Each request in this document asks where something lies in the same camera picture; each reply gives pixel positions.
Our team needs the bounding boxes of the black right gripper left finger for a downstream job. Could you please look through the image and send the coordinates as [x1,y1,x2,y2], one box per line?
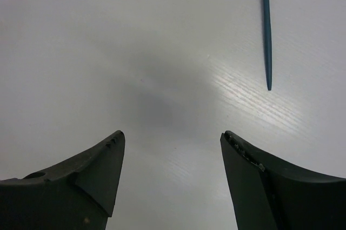
[1,131,125,229]

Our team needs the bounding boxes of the blue plastic fork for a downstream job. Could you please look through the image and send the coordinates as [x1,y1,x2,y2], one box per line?
[262,0,272,91]

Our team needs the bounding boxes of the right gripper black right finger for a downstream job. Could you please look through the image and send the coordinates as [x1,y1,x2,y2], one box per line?
[220,131,345,229]

